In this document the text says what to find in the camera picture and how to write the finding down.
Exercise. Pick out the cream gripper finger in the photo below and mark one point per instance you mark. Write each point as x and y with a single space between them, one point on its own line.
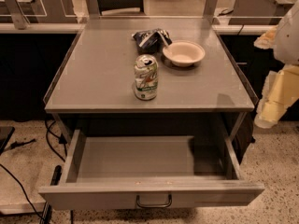
267 39
280 91

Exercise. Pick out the open grey top drawer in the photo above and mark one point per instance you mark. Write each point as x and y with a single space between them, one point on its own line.
109 172

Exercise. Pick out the blue chip bag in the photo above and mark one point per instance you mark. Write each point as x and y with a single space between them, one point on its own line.
150 41

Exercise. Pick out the crushed 7up soda can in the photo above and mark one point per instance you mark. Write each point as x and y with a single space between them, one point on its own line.
146 77

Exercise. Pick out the grey cabinet with top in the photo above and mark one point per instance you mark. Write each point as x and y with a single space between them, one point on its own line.
99 75

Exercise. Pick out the black power strip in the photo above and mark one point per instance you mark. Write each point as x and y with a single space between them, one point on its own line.
47 209

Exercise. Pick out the white round bowl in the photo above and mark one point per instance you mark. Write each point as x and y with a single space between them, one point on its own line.
183 53

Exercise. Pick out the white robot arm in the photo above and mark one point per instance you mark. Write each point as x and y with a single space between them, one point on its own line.
286 45

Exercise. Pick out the black metal drawer handle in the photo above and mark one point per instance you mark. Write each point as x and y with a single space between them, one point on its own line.
150 204

